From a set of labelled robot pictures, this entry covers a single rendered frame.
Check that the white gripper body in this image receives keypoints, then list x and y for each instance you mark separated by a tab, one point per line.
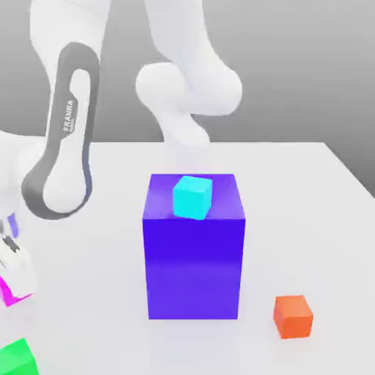
20	272

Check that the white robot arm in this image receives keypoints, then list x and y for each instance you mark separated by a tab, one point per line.
73	164

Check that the small green cube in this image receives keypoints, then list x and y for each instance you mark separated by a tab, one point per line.
16	359

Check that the small magenta cube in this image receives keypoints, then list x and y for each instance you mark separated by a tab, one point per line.
6	296

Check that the large purple box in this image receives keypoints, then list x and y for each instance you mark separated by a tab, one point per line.
193	269

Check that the small cyan cube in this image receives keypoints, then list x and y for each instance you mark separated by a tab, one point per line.
192	199

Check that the small orange cube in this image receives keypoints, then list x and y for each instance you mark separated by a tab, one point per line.
293	318

